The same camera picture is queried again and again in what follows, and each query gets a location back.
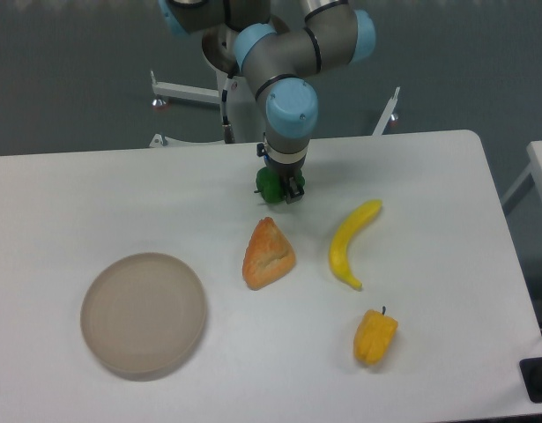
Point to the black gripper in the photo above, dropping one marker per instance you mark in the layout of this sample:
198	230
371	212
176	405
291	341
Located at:
286	165

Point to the green toy pepper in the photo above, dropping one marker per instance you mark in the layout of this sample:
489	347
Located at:
270	186

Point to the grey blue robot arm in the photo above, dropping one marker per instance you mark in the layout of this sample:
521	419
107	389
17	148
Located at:
292	110

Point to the yellow toy pepper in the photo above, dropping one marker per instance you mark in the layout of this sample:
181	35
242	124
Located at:
374	336

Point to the orange toy bread wedge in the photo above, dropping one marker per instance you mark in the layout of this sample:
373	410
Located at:
269	255

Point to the yellow toy banana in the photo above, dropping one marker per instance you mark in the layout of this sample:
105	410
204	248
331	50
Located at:
338	250

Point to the beige round plate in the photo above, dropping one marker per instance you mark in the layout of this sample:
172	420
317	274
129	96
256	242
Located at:
144	315

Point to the white side table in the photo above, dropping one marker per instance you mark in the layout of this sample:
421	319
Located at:
530	177

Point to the black device at edge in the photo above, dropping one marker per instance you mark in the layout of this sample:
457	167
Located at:
532	377

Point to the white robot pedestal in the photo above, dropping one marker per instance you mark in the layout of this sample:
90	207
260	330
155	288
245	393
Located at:
242	110

